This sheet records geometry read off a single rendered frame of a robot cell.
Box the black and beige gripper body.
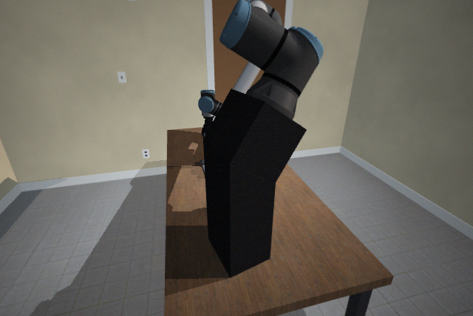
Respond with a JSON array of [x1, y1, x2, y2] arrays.
[[203, 116, 214, 134]]

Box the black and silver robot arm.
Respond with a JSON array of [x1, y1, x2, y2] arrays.
[[198, 0, 324, 119]]

